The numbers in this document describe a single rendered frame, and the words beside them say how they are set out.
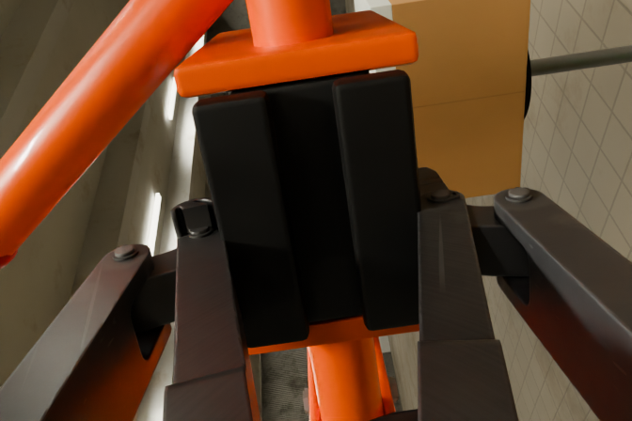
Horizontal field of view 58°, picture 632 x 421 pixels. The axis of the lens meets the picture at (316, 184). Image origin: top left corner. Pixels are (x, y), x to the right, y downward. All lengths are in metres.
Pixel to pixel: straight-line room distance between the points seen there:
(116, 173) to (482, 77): 6.34
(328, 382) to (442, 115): 1.44
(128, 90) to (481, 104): 1.49
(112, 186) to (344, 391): 7.23
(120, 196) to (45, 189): 7.02
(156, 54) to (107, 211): 6.94
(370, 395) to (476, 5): 1.39
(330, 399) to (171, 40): 0.12
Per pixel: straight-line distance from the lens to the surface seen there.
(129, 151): 7.79
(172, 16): 0.17
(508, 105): 1.66
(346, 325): 0.17
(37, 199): 0.20
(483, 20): 1.55
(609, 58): 1.94
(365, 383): 0.19
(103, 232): 6.90
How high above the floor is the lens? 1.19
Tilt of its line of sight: 1 degrees up
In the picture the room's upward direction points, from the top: 98 degrees counter-clockwise
